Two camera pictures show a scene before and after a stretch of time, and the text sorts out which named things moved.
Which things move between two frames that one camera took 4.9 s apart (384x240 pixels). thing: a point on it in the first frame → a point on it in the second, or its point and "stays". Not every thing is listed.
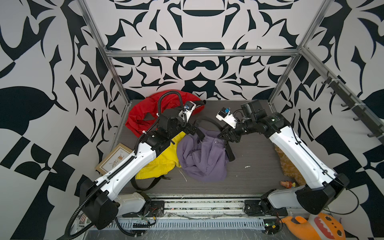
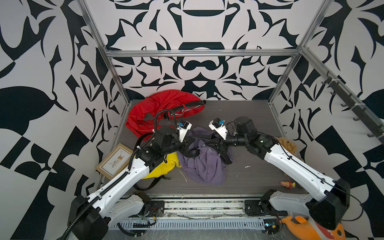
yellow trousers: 164,162 stays
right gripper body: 243,127 → 234,139
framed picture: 117,154 stays
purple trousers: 206,159 stays
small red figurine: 287,184 stays
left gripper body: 180,128 → 173,146
